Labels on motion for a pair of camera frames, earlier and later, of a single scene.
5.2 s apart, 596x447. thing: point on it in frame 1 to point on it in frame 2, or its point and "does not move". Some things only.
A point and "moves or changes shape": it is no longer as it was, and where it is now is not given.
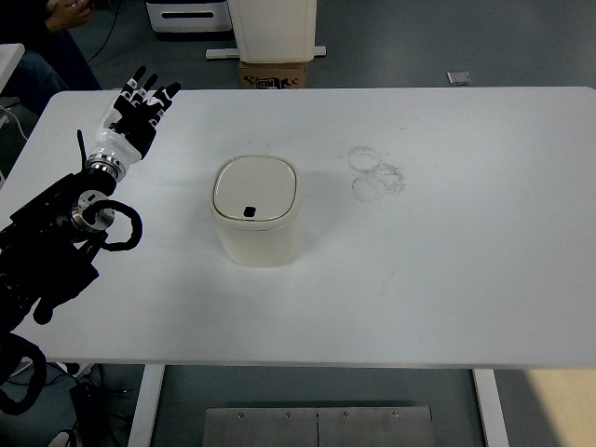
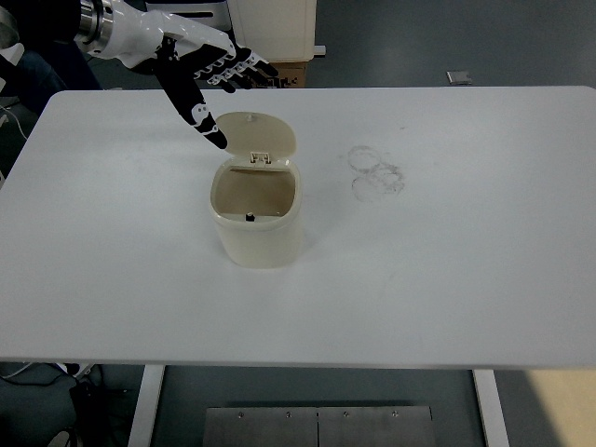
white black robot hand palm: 125,137 to 134,36
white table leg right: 492,407 does not move
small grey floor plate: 459,77 does not move
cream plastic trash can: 256,200 moves or changes shape
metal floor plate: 319,426 does not move
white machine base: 189,17 does not move
